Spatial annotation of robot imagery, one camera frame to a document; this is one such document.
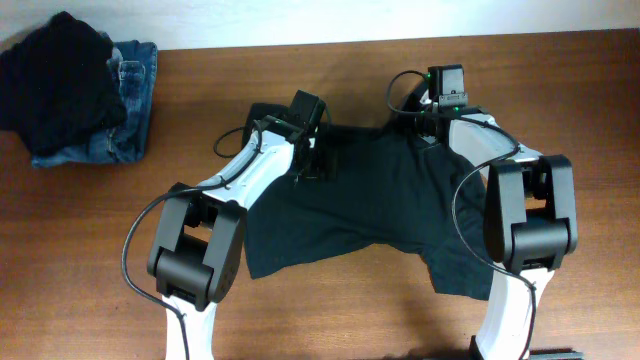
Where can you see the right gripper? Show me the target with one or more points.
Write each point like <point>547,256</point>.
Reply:
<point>407,122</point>

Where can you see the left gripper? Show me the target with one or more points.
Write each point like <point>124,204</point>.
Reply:
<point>315,170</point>

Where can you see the black Nike t-shirt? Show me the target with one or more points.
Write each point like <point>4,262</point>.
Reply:
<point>392,188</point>

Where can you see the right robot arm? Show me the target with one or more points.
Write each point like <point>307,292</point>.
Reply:
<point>529,217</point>

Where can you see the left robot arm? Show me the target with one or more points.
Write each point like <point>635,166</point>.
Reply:
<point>195,255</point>

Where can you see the folded blue jeans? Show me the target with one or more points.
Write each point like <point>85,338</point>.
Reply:
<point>133,69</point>

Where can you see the black folded garment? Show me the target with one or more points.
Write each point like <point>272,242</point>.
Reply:
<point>56,87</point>

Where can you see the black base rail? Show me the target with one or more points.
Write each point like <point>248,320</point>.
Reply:
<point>549,354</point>

